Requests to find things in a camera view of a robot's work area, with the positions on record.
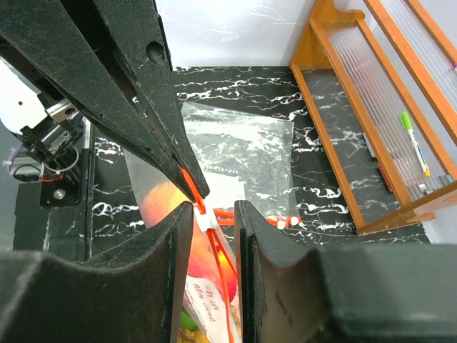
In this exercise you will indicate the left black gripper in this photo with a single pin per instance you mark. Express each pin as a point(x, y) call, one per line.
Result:
point(111, 60)

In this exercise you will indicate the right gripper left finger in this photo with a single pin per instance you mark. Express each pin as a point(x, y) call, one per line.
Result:
point(130, 293)

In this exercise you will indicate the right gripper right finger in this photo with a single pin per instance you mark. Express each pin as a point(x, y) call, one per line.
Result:
point(348, 293)

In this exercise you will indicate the clear zip bag orange zipper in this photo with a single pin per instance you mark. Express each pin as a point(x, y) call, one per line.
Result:
point(210, 300)

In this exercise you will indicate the orange peach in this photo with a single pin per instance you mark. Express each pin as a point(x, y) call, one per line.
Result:
point(161, 201)

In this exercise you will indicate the spare clear zip bags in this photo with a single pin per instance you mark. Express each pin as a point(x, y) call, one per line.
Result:
point(244, 157)

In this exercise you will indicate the green marker pen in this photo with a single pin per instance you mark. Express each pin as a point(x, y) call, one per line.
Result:
point(407, 125)

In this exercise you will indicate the wooden shelf rack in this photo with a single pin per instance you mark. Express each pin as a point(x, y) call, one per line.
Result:
point(342, 42)

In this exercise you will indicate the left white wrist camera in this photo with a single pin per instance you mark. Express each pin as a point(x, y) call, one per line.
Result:
point(20, 105)

